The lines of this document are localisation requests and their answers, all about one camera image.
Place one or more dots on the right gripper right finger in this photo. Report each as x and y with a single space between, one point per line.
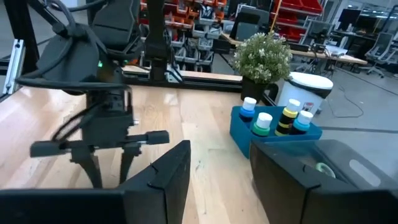
280 193

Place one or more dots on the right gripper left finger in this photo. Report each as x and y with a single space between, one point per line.
164 186

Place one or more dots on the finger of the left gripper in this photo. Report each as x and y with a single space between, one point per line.
91 169
127 165

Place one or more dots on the green paint bottle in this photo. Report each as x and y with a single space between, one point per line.
262 124

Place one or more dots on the blue paint bottle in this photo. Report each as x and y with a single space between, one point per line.
247 109
301 123

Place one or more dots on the yellow paint bottle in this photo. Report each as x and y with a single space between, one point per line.
287 118

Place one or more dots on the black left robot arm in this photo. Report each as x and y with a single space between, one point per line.
71 59

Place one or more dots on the teal bottle holder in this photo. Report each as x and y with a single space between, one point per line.
239 133

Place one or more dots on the grey plastic bin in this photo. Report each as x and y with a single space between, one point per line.
342 152

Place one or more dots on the white trash can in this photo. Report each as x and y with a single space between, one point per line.
298 93

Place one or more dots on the black plant pot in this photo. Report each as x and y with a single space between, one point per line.
252 88

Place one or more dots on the shelf with orange bins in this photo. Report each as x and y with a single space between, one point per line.
192 28

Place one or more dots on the artificial green plant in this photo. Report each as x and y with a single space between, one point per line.
262 57

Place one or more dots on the long wooden desk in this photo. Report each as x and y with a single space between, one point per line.
348 58

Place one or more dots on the black office chair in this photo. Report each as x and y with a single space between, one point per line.
248 23

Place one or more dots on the red storage rack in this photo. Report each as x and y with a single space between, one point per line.
295 18

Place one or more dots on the grey office chair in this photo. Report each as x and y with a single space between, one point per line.
381 48

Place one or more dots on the black aluminium rig frame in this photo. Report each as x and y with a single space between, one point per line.
202 82

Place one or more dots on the silver aluminium post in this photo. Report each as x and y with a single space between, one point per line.
14 65

